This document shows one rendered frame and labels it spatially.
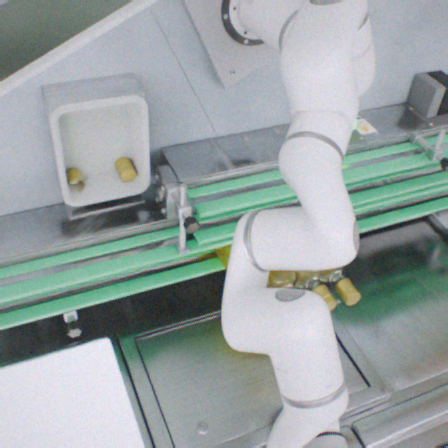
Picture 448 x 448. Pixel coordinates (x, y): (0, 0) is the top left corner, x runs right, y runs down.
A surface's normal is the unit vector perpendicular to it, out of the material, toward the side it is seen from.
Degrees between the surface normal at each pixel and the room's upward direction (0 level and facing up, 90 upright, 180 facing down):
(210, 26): 4
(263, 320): 79
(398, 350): 90
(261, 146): 90
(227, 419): 90
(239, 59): 4
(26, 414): 90
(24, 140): 0
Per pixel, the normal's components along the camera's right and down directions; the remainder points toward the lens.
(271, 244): -0.59, 0.15
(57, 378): 0.06, -0.73
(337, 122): 0.48, -0.32
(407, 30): 0.39, 0.64
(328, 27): -0.19, -0.58
